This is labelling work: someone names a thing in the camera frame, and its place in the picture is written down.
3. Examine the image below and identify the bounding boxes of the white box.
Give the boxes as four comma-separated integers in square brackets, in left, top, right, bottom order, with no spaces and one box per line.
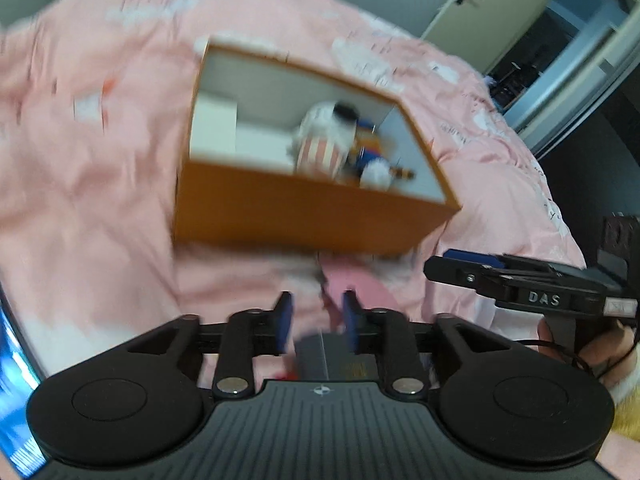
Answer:
[190,92,296,173]

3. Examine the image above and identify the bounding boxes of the pink printed blanket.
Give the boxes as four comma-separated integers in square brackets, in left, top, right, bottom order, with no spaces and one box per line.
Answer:
[0,0,588,391]

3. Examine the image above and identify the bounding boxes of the black cabinet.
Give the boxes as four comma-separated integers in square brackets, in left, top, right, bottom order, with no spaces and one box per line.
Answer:
[597,215,640,281]

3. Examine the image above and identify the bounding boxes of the black smartphone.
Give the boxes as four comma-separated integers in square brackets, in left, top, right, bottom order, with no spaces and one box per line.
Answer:
[0,285,43,478]

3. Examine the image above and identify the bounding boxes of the grey sliding door frame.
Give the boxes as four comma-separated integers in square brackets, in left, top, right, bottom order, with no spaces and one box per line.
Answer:
[505,0,640,161]

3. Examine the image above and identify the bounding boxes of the orange plush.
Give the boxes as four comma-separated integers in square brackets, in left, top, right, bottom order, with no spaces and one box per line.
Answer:
[345,120,417,191]

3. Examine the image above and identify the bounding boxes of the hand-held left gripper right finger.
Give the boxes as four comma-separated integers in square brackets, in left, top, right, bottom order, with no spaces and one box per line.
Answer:
[341,290,521,401]

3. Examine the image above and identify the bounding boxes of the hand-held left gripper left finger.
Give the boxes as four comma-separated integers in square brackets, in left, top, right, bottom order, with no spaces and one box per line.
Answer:
[127,291,296,401]

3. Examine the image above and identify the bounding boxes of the person's right hand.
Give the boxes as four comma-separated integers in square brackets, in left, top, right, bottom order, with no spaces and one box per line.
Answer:
[536,317,640,401]

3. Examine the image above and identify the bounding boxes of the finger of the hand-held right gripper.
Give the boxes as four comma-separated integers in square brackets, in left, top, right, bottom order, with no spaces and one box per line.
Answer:
[444,248,576,277]
[423,255,506,297]

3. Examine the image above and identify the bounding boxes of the orange cardboard box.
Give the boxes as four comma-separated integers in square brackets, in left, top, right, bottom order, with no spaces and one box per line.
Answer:
[172,35,462,258]

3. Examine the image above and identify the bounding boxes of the black cable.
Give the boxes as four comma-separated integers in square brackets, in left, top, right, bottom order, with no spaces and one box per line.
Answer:
[515,337,638,378]

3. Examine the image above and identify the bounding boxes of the white cupcake plush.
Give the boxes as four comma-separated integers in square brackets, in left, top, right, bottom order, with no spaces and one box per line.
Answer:
[290,101,361,181]

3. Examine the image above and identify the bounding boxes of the white door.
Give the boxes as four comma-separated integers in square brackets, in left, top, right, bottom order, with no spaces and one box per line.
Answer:
[420,0,586,76]

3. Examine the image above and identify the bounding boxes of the pink card holder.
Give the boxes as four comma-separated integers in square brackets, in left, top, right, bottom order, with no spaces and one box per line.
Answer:
[320,255,401,331]

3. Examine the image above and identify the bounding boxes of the dark grey box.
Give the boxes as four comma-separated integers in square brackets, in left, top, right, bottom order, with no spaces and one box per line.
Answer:
[295,330,381,381]

